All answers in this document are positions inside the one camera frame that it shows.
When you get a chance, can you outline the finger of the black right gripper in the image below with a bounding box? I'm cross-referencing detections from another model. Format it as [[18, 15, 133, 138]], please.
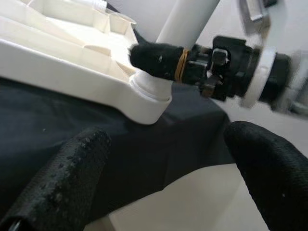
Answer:
[[128, 42, 190, 82]]

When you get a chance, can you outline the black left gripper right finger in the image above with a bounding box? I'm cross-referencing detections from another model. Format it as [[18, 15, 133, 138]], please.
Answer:
[[223, 120, 308, 231]]

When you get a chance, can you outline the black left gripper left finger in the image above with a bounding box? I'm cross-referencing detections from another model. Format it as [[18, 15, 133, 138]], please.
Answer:
[[0, 127, 113, 231]]

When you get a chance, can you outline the white plastic table top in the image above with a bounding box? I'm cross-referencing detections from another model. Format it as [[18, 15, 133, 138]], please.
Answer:
[[0, 0, 173, 126]]

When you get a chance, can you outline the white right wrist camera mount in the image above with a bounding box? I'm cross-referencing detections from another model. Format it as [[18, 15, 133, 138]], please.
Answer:
[[238, 0, 277, 109]]

